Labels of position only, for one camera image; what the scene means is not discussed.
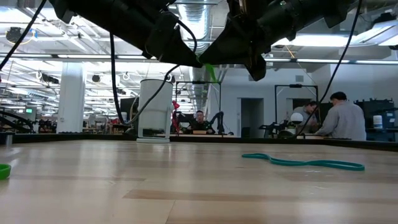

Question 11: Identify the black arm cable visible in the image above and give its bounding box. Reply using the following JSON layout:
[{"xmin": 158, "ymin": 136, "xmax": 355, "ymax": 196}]
[
  {"xmin": 0, "ymin": 0, "xmax": 47, "ymax": 72},
  {"xmin": 297, "ymin": 0, "xmax": 363, "ymax": 135}
]

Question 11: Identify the black storage cabinet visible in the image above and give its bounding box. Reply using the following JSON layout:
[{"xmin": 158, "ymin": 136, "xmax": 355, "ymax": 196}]
[{"xmin": 356, "ymin": 98, "xmax": 398, "ymax": 141}]

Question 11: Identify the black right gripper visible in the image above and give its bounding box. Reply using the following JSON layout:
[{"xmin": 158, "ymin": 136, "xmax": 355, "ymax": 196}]
[{"xmin": 199, "ymin": 12, "xmax": 272, "ymax": 82}]

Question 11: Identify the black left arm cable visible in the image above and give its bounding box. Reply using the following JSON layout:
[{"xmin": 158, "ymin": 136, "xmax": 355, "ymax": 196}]
[{"xmin": 0, "ymin": 0, "xmax": 47, "ymax": 72}]

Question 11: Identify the white round lamp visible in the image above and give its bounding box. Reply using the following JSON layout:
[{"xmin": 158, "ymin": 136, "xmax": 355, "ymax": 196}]
[{"xmin": 290, "ymin": 112, "xmax": 304, "ymax": 126}]

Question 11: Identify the person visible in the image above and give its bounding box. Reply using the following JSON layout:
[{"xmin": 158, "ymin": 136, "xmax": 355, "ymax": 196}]
[
  {"xmin": 292, "ymin": 100, "xmax": 320, "ymax": 131},
  {"xmin": 186, "ymin": 110, "xmax": 216, "ymax": 135},
  {"xmin": 314, "ymin": 91, "xmax": 367, "ymax": 141}
]

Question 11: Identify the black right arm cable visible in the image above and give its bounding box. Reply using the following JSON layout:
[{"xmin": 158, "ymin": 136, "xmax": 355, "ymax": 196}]
[{"xmin": 297, "ymin": 0, "xmax": 363, "ymax": 135}]

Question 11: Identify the black metal table frame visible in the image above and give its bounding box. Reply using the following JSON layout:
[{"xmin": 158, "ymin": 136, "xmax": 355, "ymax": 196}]
[{"xmin": 0, "ymin": 132, "xmax": 398, "ymax": 153}]

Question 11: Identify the teal rubber band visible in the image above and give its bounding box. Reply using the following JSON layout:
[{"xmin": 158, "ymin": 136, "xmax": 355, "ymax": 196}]
[{"xmin": 241, "ymin": 152, "xmax": 366, "ymax": 172}]

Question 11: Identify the green rubber band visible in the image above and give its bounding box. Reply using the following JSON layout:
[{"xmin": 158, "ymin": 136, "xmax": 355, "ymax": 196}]
[
  {"xmin": 0, "ymin": 163, "xmax": 12, "ymax": 180},
  {"xmin": 203, "ymin": 63, "xmax": 219, "ymax": 83}
]

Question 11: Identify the black ceiling device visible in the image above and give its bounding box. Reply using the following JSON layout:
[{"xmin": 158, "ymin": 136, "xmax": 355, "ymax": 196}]
[{"xmin": 5, "ymin": 26, "xmax": 24, "ymax": 44}]

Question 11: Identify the black rig frame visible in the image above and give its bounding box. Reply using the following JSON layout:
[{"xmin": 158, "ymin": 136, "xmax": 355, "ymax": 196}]
[
  {"xmin": 175, "ymin": 80, "xmax": 222, "ymax": 135},
  {"xmin": 274, "ymin": 83, "xmax": 320, "ymax": 125}
]

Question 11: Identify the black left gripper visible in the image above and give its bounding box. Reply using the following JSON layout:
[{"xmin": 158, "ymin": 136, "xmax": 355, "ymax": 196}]
[{"xmin": 144, "ymin": 11, "xmax": 203, "ymax": 67}]

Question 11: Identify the tall white plastic cup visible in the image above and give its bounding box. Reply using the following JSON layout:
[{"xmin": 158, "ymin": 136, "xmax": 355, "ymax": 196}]
[{"xmin": 136, "ymin": 78, "xmax": 174, "ymax": 144}]

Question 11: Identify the white pillar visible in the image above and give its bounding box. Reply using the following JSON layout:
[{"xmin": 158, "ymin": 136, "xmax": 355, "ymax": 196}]
[{"xmin": 56, "ymin": 62, "xmax": 86, "ymax": 134}]

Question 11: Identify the red object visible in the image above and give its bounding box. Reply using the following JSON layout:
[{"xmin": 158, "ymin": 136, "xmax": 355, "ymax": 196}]
[{"xmin": 171, "ymin": 100, "xmax": 182, "ymax": 134}]

